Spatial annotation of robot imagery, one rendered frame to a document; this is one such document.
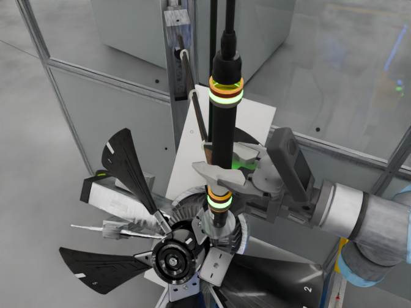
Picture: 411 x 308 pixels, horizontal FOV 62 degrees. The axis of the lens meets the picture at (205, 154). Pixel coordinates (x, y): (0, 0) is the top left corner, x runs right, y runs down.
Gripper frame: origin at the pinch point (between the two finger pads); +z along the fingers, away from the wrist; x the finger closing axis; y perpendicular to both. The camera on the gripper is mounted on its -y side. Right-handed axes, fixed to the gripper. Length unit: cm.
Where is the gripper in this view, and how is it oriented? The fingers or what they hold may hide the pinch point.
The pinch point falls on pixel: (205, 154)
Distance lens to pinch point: 56.4
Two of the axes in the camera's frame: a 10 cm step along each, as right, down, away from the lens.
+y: 0.0, 6.5, 7.6
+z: -9.1, -3.2, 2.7
